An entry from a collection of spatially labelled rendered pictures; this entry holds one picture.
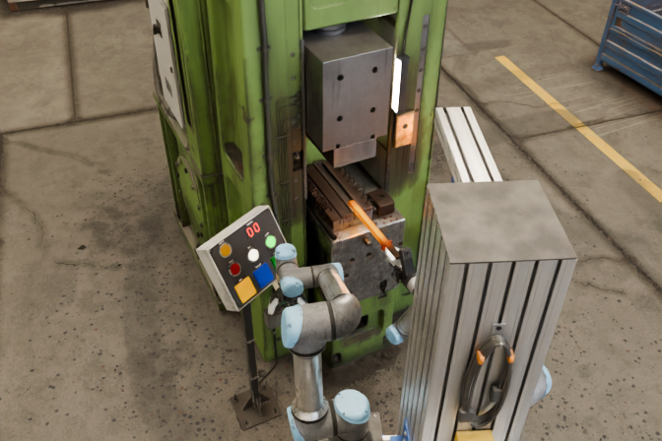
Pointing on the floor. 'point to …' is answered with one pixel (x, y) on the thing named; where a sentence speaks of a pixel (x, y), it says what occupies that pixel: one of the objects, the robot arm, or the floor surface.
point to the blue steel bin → (634, 37)
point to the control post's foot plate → (246, 414)
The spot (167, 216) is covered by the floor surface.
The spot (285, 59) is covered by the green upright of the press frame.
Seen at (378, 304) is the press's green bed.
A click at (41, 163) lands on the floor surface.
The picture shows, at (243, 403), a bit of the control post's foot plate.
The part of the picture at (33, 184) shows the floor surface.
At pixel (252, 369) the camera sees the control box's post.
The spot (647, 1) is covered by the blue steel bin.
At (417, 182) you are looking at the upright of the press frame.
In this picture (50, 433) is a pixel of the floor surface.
